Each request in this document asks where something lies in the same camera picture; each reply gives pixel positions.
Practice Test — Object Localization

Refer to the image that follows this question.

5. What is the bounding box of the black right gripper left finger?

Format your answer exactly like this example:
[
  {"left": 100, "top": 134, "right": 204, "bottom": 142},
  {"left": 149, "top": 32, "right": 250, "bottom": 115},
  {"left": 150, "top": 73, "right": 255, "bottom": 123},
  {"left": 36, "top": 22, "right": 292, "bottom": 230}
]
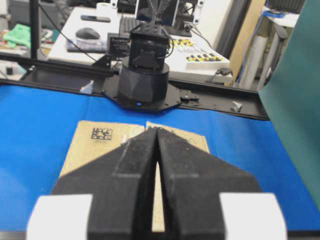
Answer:
[{"left": 51, "top": 128, "right": 157, "bottom": 240}]

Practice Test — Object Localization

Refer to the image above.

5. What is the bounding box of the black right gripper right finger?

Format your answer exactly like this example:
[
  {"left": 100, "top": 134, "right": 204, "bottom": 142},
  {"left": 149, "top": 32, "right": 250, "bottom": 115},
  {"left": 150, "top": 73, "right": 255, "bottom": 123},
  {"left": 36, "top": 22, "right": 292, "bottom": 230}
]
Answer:
[{"left": 157, "top": 128, "right": 262, "bottom": 240}]

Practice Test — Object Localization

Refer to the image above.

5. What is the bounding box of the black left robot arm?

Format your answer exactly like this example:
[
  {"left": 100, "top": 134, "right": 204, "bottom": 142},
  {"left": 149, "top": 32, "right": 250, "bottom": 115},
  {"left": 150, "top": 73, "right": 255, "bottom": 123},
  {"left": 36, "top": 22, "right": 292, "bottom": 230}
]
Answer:
[{"left": 118, "top": 21, "right": 170, "bottom": 103}]

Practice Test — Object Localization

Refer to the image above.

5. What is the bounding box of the brown cardboard box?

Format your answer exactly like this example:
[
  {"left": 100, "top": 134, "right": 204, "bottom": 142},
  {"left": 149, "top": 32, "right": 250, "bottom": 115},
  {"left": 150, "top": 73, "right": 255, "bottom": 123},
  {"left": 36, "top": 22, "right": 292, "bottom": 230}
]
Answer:
[{"left": 59, "top": 120, "right": 211, "bottom": 232}]

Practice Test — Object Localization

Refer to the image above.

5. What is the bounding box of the blue table cloth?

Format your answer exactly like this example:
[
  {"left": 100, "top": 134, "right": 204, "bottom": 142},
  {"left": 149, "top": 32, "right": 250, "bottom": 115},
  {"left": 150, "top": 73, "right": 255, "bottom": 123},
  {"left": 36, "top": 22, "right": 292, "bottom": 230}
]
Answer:
[{"left": 0, "top": 85, "right": 320, "bottom": 232}]

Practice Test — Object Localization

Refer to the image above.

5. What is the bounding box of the dark green backdrop sheet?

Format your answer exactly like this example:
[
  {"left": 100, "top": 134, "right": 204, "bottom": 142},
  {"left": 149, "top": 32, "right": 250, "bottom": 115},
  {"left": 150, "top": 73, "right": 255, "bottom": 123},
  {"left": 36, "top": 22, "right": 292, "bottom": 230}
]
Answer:
[{"left": 259, "top": 0, "right": 320, "bottom": 205}]

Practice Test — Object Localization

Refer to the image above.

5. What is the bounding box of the black computer mouse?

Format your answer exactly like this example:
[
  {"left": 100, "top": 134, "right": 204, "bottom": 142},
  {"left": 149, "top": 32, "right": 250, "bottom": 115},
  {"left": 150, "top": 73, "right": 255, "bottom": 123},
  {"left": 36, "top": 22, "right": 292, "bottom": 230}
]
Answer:
[{"left": 75, "top": 27, "right": 101, "bottom": 40}]

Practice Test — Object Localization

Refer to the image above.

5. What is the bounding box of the black keyboard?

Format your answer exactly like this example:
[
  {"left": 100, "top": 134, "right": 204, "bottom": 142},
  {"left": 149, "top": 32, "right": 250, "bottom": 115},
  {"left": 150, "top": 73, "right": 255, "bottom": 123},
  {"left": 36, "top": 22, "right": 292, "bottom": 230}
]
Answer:
[{"left": 120, "top": 16, "right": 141, "bottom": 35}]

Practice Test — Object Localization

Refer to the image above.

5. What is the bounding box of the black smartphone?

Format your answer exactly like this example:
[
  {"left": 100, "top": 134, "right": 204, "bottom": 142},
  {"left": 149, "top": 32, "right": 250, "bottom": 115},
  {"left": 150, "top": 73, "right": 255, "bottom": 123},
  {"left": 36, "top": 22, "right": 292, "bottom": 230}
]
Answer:
[{"left": 80, "top": 15, "right": 111, "bottom": 23}]

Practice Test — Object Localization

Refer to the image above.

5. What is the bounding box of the green cloth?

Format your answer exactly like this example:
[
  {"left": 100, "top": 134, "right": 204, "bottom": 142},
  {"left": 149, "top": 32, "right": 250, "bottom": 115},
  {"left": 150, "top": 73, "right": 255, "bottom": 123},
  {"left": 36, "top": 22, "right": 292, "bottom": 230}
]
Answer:
[{"left": 3, "top": 23, "right": 31, "bottom": 48}]

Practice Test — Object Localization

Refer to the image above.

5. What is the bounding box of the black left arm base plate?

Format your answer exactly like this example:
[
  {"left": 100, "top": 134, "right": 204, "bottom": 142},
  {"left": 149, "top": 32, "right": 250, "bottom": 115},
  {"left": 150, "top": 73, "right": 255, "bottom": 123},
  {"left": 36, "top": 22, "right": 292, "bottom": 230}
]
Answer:
[{"left": 102, "top": 76, "right": 201, "bottom": 113}]

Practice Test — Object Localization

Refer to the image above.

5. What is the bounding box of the black aluminium frame rail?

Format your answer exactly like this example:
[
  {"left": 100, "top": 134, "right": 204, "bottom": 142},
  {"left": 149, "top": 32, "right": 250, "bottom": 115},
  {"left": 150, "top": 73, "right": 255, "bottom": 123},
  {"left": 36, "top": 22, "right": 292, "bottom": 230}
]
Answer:
[{"left": 0, "top": 53, "right": 269, "bottom": 121}]

